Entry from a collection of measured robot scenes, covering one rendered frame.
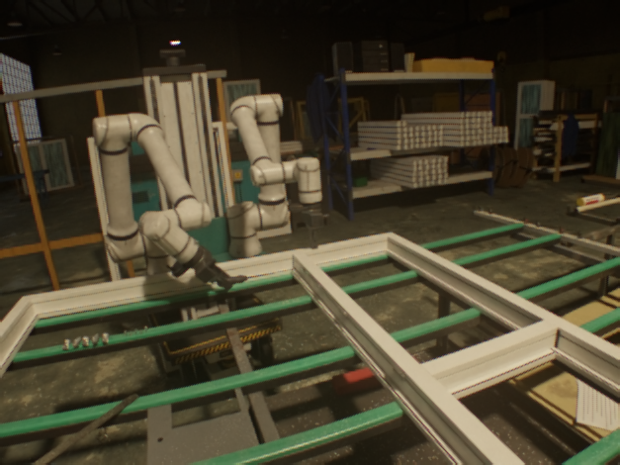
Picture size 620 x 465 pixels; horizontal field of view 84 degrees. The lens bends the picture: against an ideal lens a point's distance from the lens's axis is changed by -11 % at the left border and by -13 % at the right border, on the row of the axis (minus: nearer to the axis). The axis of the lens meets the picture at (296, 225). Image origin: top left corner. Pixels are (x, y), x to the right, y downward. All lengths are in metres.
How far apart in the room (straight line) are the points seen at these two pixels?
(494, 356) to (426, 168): 4.72
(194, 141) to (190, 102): 0.22
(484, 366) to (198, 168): 1.81
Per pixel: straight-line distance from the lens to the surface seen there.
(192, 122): 2.27
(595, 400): 1.38
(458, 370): 0.90
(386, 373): 0.95
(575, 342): 1.07
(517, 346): 1.00
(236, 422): 0.90
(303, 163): 1.46
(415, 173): 5.50
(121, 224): 1.94
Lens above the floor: 1.45
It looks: 16 degrees down
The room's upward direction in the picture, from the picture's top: 5 degrees counter-clockwise
